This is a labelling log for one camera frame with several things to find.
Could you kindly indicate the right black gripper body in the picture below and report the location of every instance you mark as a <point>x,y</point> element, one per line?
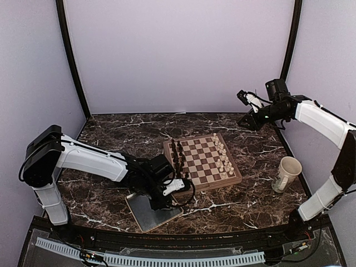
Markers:
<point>259,123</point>

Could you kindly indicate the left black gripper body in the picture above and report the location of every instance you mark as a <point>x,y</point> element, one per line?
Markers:
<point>155,204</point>

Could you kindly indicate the metal tray wooden rim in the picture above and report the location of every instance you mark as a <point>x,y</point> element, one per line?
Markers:
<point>147,218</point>

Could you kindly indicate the wooden chess board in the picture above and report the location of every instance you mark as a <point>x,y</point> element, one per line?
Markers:
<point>203,159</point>

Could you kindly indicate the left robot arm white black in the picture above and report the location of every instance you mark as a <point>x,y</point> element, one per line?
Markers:
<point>54,150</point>

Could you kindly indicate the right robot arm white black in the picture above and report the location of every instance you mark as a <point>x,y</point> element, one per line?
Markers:
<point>336,133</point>

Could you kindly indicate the black chess pieces row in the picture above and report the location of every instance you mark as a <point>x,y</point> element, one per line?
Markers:
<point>179,159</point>

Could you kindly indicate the cream white mug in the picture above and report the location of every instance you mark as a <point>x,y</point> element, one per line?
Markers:
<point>289,169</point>

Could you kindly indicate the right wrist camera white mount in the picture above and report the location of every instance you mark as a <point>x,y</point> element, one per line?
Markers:
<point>249,99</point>

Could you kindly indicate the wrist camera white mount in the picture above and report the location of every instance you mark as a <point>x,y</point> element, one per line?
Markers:
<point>173,185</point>
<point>249,99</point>

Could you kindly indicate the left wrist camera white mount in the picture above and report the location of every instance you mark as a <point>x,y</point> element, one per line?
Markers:
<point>173,185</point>

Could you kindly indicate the black front rail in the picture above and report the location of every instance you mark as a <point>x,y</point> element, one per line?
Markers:
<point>105,239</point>

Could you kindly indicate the right black frame post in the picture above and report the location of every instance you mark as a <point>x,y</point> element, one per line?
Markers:
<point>292,39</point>

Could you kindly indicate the black frame post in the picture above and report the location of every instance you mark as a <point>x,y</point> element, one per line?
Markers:
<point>292,39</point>
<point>62,19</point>

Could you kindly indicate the left black frame post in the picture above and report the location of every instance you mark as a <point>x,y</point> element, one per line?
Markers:
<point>62,19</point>

